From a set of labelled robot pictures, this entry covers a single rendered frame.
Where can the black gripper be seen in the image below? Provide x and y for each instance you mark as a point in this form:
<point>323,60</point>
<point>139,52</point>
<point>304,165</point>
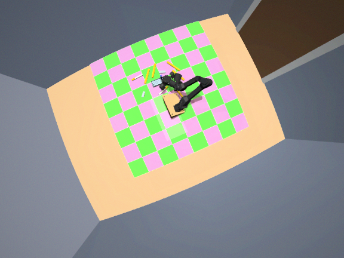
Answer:
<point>163,85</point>

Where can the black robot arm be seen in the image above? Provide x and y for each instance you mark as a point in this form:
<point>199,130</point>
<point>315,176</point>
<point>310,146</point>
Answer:
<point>178,85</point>

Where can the keyboard with white letter keys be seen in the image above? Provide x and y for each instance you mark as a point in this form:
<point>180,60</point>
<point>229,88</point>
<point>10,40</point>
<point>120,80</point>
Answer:
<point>156,82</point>

